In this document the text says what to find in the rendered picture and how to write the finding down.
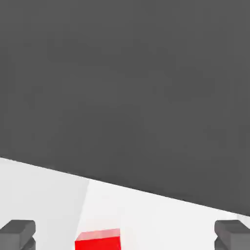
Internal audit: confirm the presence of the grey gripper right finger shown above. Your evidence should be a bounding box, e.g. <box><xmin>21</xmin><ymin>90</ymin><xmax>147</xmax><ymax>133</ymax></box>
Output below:
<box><xmin>214</xmin><ymin>219</ymin><xmax>250</xmax><ymax>250</ymax></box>

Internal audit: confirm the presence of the small red cube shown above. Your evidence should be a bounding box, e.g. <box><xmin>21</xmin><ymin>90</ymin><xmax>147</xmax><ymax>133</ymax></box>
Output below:
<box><xmin>74</xmin><ymin>228</ymin><xmax>122</xmax><ymax>250</ymax></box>

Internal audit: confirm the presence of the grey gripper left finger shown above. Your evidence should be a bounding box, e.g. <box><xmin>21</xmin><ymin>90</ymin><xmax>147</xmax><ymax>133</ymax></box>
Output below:
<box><xmin>0</xmin><ymin>219</ymin><xmax>36</xmax><ymax>250</ymax></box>

